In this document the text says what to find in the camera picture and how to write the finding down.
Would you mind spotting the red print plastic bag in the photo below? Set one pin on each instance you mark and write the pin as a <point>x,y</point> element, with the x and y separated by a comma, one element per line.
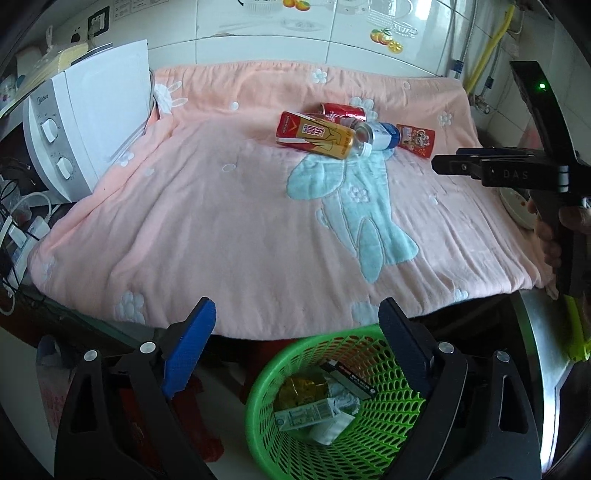
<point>51,392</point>

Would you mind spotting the gold foil wrapper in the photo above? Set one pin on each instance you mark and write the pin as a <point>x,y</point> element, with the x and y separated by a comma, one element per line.
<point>300,390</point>

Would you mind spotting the steel pipe with valve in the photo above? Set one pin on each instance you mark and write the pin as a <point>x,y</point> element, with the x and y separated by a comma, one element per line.
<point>485,97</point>

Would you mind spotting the white microwave oven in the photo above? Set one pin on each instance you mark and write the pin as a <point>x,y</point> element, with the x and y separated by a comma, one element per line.
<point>106,115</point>

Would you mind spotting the white teapot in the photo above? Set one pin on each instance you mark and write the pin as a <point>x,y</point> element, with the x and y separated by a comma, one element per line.
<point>9,87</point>

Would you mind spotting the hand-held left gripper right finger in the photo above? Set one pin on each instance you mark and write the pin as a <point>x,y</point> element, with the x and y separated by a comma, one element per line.
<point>401,346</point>

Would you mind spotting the white green milk carton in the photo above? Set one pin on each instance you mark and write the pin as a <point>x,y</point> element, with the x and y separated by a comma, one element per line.
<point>304,412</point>

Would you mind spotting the black wall socket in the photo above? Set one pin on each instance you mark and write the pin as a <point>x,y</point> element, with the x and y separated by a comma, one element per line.
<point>98,21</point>

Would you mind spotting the black small box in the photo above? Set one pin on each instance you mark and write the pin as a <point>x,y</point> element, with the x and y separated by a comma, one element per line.
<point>353,378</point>

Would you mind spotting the white wall label sticker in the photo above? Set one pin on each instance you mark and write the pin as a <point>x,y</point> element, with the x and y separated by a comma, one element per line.
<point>134,4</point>

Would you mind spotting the red printed cup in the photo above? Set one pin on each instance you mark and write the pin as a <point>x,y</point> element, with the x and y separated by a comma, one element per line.
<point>415,141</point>

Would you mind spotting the white ceramic bowl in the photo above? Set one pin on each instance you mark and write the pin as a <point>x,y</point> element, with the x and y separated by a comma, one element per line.
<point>515,205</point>

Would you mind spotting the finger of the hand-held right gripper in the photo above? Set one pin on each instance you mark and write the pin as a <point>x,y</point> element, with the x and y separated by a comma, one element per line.
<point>455,166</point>
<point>475,151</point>

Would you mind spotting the white paper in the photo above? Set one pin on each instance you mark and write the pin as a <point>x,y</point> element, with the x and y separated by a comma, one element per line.
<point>341,397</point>

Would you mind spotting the red yellow label drink bottle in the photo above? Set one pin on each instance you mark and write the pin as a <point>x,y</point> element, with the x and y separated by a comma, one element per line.
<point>314,136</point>

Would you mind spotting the green mesh wastebasket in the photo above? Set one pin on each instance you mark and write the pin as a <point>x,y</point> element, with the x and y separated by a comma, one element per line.
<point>364,438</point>

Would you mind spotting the white power strip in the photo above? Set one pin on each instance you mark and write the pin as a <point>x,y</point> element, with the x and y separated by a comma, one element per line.
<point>18,235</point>

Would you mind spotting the person's right hand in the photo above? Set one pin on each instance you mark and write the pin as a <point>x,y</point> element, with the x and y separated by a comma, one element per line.
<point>549,240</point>

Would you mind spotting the red cola can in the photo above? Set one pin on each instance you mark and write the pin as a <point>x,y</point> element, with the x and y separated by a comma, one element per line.
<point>344,110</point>

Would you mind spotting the green plastic dish rack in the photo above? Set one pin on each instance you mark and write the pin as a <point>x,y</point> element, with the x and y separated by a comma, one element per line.
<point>575,327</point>

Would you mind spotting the stainless steel pot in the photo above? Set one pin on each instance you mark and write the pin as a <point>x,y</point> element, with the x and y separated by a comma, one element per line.
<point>540,350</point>

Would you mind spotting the yellow folded cloth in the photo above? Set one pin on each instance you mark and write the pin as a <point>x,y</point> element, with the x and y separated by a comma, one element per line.
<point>60,57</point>

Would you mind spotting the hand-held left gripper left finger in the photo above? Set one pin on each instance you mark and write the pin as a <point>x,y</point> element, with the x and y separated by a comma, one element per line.
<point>189,346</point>

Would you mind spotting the red plastic stool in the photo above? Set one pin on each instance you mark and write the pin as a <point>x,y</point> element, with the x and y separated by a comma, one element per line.
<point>203,429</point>

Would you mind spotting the blue and white can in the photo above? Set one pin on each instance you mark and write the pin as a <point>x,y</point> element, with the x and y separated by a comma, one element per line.
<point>383,134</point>

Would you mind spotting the pink flower print blanket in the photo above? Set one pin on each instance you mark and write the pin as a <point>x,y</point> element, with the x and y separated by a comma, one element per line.
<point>207,207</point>

